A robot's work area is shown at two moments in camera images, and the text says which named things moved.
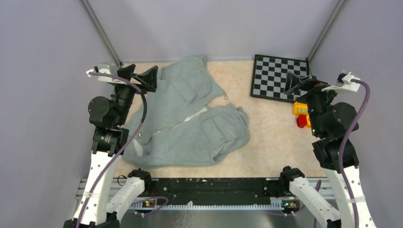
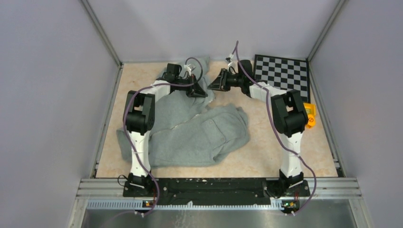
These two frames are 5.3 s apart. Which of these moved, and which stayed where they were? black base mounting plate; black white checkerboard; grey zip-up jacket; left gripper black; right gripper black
Moved: left gripper black; right gripper black
Stayed: black white checkerboard; grey zip-up jacket; black base mounting plate
